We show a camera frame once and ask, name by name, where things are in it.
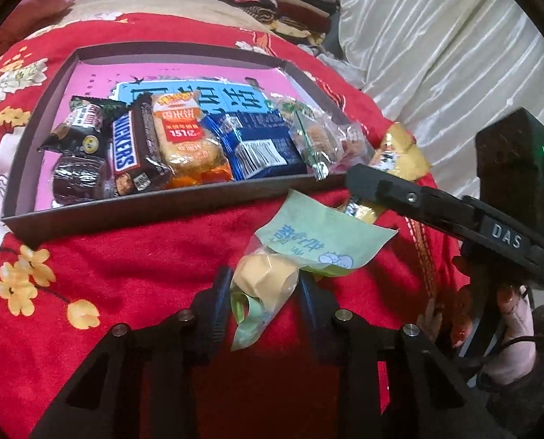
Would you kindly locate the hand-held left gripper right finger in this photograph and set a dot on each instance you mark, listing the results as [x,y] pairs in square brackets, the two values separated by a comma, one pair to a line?
[310,311]

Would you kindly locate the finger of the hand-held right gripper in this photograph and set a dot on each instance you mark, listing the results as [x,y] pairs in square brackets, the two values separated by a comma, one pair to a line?
[404,196]

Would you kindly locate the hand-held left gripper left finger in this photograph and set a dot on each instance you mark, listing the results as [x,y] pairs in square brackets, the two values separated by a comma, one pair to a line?
[221,315]

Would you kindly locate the yellow snack packet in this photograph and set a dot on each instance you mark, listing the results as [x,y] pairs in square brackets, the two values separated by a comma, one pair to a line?
[400,155]

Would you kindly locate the green label pastry packet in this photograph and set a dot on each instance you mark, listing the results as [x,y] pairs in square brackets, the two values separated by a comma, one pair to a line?
[317,238]

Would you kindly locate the clear green print biscuit packet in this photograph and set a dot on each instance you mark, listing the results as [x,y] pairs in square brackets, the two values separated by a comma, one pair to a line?
[313,141]

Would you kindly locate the shallow dark cardboard box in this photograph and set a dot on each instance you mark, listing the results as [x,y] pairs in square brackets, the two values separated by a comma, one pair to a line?
[116,219]

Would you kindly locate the orange rice cracker packet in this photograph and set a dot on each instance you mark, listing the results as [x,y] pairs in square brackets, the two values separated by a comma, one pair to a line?
[185,137]

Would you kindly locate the black and green snack packet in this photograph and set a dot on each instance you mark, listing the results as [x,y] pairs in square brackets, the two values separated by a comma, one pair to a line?
[84,123]

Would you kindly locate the person's right hand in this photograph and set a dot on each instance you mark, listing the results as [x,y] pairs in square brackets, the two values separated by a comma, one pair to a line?
[518,329]

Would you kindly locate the clear nut cake packet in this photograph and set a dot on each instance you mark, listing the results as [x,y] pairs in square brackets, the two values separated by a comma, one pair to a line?
[356,144]

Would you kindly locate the red floral blanket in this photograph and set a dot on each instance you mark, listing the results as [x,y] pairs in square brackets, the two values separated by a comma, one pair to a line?
[116,292]

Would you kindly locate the white satin curtain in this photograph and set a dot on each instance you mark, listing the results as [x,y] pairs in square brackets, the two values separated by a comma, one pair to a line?
[436,55]

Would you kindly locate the pale grey crumpled cloth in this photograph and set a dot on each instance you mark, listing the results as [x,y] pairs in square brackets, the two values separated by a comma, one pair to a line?
[340,66]

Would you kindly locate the blue cookie packet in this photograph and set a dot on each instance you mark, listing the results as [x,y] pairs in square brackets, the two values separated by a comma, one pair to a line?
[262,151]

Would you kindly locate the brown chocolate bar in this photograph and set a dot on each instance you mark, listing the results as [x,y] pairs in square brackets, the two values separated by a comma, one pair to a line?
[130,151]

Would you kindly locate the dark chocolate pie packet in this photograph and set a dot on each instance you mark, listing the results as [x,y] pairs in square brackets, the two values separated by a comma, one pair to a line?
[79,178]

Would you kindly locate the stack of folded clothes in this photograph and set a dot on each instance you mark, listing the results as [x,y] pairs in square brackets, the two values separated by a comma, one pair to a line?
[299,4]

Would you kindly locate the pink book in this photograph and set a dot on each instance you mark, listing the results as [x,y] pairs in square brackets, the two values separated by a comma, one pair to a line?
[116,73]

